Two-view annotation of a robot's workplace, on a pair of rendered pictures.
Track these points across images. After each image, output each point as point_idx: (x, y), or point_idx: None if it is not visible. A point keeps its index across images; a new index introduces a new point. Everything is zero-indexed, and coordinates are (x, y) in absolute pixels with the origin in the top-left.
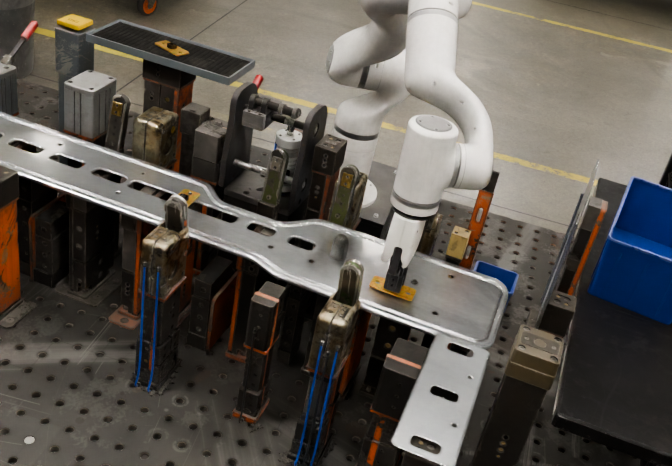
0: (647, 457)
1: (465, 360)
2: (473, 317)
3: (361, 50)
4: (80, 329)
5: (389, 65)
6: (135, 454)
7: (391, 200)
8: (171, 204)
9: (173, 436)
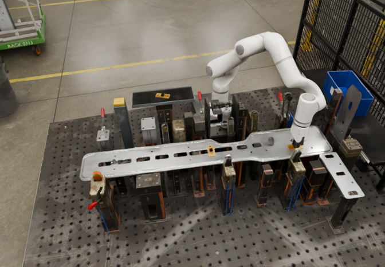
0: None
1: (333, 158)
2: (321, 142)
3: (227, 66)
4: (191, 206)
5: None
6: (248, 236)
7: (297, 124)
8: (227, 158)
9: (251, 223)
